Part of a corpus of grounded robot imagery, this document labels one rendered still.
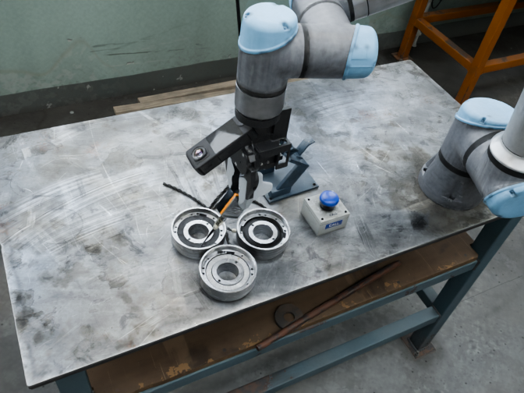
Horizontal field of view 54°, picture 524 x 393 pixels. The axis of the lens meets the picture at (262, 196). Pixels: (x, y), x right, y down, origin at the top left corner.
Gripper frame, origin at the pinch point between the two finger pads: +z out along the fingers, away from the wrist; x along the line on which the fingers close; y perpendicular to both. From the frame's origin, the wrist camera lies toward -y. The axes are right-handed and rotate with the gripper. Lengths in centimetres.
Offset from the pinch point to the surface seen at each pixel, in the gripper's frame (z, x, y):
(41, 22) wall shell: 49, 160, -7
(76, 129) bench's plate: 12.9, 44.5, -18.3
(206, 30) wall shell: 63, 157, 67
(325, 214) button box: 8.7, -3.8, 18.9
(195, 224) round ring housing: 10.3, 5.3, -5.5
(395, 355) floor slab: 93, -13, 63
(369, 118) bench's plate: 13, 22, 51
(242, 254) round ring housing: 10.1, -5.1, -0.4
